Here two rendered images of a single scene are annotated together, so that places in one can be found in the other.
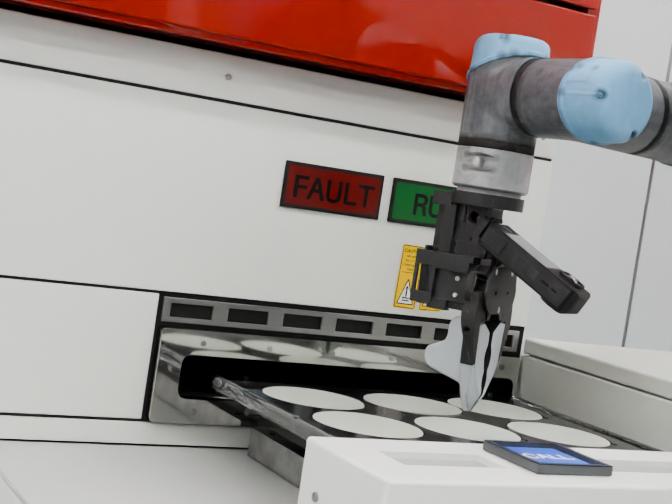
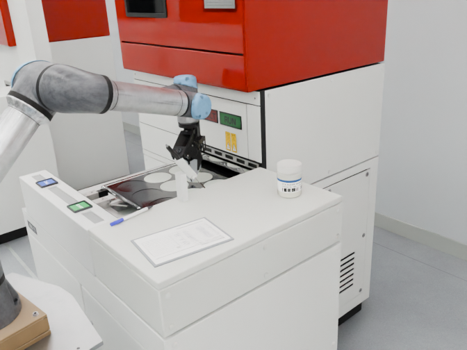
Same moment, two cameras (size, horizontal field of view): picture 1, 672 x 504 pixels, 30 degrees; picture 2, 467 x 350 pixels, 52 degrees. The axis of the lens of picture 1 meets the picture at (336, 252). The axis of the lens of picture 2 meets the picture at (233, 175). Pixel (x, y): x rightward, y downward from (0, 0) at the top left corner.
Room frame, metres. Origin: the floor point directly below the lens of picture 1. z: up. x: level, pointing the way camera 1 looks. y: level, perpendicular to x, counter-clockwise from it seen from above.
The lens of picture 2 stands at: (1.08, -1.70, 1.54)
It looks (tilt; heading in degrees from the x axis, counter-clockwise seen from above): 22 degrees down; 79
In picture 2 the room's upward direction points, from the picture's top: 3 degrees counter-clockwise
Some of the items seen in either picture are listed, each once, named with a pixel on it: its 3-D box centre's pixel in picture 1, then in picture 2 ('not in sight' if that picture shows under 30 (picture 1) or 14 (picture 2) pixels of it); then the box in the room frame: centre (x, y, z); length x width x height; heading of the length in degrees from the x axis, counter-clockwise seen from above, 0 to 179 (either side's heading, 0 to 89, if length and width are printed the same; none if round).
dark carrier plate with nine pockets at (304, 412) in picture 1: (467, 432); (174, 186); (1.16, -0.15, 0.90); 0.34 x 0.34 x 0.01; 29
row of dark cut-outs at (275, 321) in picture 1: (353, 326); (218, 153); (1.34, -0.03, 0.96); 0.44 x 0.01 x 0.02; 119
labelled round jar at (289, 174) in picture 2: not in sight; (289, 178); (1.48, -0.47, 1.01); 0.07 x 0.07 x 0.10
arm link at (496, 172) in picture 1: (490, 173); (187, 116); (1.23, -0.14, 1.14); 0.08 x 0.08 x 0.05
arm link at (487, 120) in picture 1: (506, 94); (185, 92); (1.23, -0.14, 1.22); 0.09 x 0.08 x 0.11; 37
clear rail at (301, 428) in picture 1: (296, 425); (146, 173); (1.07, 0.01, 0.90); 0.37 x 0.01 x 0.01; 29
